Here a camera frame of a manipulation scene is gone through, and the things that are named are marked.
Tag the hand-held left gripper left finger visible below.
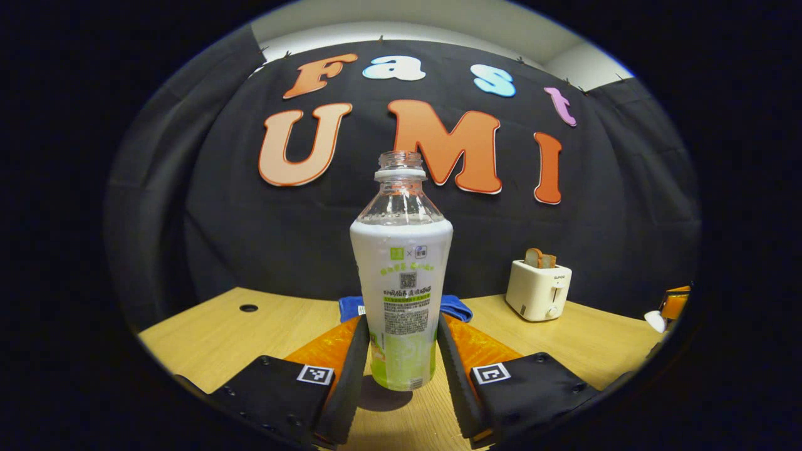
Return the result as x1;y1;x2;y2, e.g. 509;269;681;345
207;313;370;447

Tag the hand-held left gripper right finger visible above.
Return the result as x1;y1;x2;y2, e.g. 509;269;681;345
437;313;602;447

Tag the white green water bottle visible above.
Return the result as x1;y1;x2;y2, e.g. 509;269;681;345
349;150;454;392

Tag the blue cloth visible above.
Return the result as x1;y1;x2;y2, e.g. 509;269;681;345
339;294;474;324

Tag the cream toaster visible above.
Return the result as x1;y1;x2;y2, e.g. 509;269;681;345
505;259;573;323

